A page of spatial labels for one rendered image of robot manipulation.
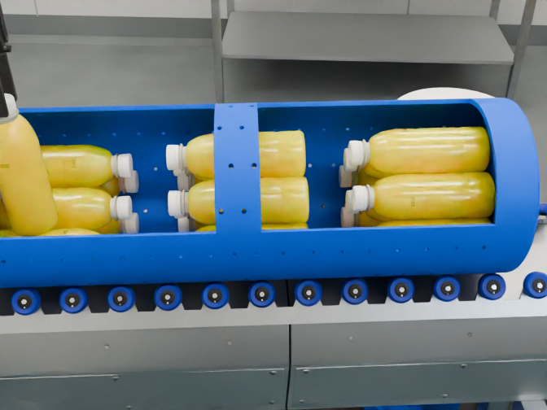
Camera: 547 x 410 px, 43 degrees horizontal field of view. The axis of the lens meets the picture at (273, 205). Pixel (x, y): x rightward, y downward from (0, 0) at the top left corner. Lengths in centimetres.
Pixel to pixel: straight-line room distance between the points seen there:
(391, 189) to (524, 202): 19
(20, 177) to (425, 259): 60
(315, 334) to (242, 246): 24
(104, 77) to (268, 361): 313
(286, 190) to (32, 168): 37
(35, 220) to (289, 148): 39
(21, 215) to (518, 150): 73
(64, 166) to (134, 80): 295
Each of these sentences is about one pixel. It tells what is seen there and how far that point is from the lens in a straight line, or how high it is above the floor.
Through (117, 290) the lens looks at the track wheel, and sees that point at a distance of 114.
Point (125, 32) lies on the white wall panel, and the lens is 460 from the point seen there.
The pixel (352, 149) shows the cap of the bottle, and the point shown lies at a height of 118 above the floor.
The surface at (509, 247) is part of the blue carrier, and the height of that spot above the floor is 108.
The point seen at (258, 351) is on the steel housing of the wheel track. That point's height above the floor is 86.
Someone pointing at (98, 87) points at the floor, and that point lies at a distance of 404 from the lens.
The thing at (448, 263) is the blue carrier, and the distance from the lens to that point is 109.
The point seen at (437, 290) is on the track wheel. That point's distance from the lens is 116.
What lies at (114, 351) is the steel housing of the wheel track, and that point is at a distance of 120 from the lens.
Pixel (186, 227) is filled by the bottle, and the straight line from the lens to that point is 120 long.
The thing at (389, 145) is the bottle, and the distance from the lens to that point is 108.
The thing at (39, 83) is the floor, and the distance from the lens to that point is 418.
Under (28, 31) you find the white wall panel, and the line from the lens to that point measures 480.
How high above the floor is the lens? 173
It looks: 36 degrees down
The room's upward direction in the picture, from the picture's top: straight up
